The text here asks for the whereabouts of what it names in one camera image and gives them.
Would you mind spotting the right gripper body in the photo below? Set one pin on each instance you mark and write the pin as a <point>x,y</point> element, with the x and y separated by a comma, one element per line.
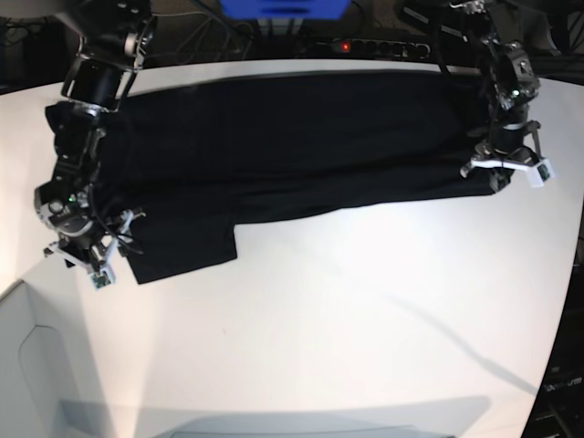
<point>93,242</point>

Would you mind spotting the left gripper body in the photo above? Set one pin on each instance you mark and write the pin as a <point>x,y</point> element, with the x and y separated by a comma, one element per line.
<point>514,147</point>

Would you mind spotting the black T-shirt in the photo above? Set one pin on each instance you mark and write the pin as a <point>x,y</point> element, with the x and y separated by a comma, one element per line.
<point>202,159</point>

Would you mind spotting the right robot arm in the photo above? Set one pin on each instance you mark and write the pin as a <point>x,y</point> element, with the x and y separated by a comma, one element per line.
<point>113,39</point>

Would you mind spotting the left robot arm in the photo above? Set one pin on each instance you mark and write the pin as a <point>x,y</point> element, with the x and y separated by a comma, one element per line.
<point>489,30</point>

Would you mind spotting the black power strip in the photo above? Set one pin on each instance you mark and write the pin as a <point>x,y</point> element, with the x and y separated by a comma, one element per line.
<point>370,49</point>

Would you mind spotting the blue plastic bin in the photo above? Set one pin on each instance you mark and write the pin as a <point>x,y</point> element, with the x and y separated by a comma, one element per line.
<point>289,9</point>

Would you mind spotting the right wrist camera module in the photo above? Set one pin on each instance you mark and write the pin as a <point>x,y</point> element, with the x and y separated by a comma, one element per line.
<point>102,278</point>

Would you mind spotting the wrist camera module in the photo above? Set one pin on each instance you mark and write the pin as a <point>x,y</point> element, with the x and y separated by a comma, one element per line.
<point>102,278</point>
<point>540,173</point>

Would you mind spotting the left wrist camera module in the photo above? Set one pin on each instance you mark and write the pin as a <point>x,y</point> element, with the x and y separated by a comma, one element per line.
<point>540,173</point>

